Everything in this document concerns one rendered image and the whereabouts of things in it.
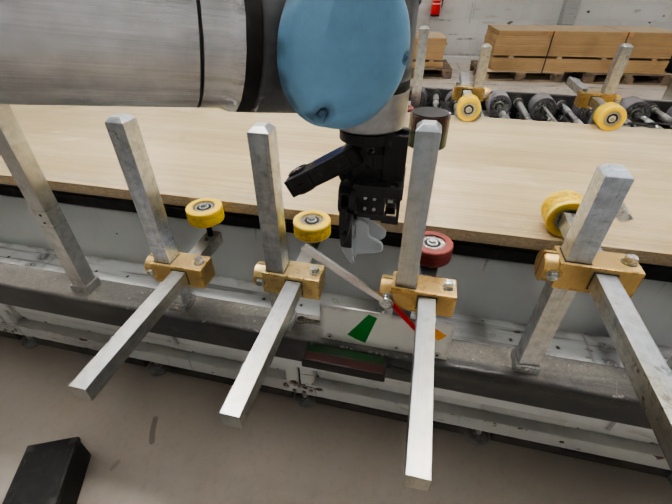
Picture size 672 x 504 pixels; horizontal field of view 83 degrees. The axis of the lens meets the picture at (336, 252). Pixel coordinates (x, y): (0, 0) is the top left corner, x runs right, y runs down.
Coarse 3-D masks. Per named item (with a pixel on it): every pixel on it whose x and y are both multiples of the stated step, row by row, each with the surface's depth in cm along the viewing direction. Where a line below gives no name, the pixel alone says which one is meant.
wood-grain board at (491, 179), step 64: (64, 128) 127; (192, 128) 127; (320, 128) 127; (512, 128) 127; (576, 128) 127; (640, 128) 127; (128, 192) 92; (192, 192) 90; (320, 192) 90; (448, 192) 90; (512, 192) 90; (640, 192) 90; (640, 256) 72
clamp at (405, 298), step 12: (384, 276) 70; (396, 276) 70; (420, 276) 70; (432, 276) 70; (384, 288) 69; (396, 288) 68; (408, 288) 67; (420, 288) 67; (432, 288) 67; (456, 288) 68; (396, 300) 69; (408, 300) 68; (444, 300) 67; (444, 312) 68
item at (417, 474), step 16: (432, 272) 73; (432, 304) 66; (416, 320) 64; (432, 320) 63; (416, 336) 60; (432, 336) 60; (416, 352) 57; (432, 352) 57; (416, 368) 55; (432, 368) 55; (416, 384) 53; (432, 384) 53; (416, 400) 51; (432, 400) 51; (416, 416) 49; (432, 416) 49; (416, 432) 47; (432, 432) 48; (416, 448) 46; (416, 464) 44; (416, 480) 44
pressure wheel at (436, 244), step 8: (432, 232) 75; (424, 240) 74; (432, 240) 72; (440, 240) 74; (448, 240) 73; (424, 248) 71; (432, 248) 71; (440, 248) 71; (448, 248) 71; (424, 256) 71; (432, 256) 70; (440, 256) 70; (448, 256) 71; (424, 264) 72; (432, 264) 71; (440, 264) 71
